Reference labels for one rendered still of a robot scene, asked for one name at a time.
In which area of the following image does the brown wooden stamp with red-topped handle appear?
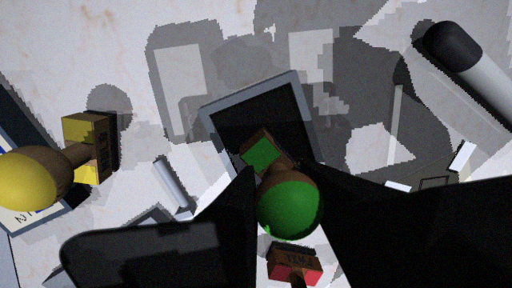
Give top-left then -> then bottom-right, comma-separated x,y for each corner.
266,241 -> 324,288

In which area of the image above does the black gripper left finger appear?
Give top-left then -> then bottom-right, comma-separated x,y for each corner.
58,166 -> 258,288

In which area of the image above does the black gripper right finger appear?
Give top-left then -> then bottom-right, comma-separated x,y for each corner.
300,158 -> 512,288

